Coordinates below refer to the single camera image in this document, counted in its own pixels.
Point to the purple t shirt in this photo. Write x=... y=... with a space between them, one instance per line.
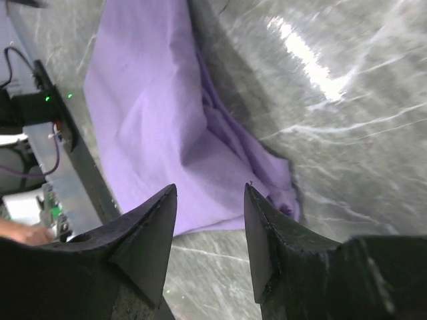
x=158 y=121

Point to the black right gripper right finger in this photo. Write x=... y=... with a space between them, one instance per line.
x=299 y=274

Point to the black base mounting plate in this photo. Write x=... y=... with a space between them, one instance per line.
x=78 y=152

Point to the aluminium frame rail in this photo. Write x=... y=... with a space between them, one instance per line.
x=38 y=117

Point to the person hand at edge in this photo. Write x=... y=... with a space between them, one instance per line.
x=25 y=234

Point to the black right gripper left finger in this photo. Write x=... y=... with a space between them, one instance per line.
x=116 y=271

